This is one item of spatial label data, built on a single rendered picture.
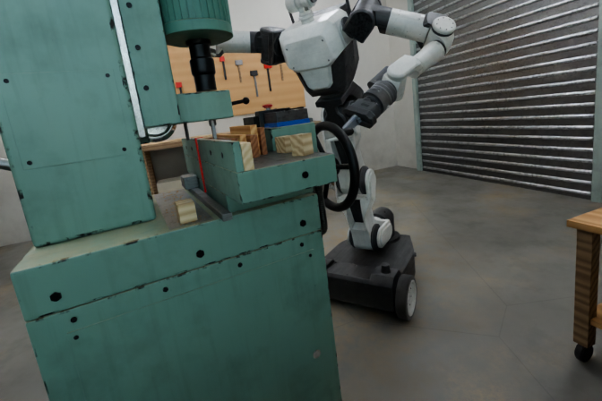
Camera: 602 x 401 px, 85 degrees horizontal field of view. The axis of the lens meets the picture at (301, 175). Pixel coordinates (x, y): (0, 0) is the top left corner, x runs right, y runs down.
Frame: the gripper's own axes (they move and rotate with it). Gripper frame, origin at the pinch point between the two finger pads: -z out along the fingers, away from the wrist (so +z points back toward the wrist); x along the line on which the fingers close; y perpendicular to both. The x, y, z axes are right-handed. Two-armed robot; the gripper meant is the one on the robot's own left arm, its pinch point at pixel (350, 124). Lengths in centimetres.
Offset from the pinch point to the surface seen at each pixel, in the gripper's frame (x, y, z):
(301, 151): -17.6, 20.4, -27.5
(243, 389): -25, -13, -70
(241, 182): -20, 27, -42
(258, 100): 291, -131, 94
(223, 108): 8.5, 26.2, -29.4
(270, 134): 0.4, 16.4, -24.7
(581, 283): -62, -69, 23
